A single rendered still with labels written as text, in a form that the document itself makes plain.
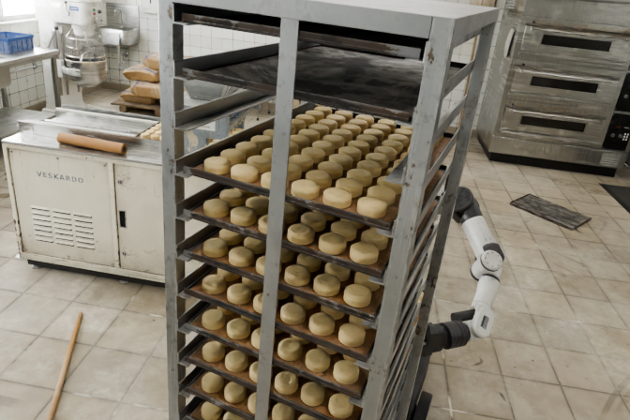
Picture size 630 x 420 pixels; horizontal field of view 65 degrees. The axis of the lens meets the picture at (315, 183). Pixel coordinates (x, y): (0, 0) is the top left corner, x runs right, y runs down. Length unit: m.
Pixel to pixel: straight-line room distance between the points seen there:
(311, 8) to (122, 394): 2.17
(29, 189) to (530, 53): 4.82
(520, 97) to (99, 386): 4.99
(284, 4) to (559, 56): 5.34
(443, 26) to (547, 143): 5.64
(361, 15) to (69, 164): 2.50
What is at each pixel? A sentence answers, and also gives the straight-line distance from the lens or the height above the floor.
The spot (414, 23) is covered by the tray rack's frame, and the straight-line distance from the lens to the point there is 0.71.
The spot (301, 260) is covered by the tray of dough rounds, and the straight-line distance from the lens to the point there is 1.00.
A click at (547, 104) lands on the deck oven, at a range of 6.17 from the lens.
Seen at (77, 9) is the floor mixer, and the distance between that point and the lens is 6.02.
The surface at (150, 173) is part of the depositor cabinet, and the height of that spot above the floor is 0.77.
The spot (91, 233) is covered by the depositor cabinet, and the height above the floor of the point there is 0.33.
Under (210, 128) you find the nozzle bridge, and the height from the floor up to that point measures 1.07.
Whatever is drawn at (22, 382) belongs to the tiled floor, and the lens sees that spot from 2.81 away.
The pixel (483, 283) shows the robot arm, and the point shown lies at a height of 0.89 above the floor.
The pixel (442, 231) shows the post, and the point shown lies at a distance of 1.45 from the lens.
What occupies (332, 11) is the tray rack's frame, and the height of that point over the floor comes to 1.81.
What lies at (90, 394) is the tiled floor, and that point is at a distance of 2.66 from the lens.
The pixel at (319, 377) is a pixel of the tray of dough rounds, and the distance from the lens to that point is 1.03.
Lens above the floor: 1.86
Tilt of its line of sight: 23 degrees down
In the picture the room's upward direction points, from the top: 6 degrees clockwise
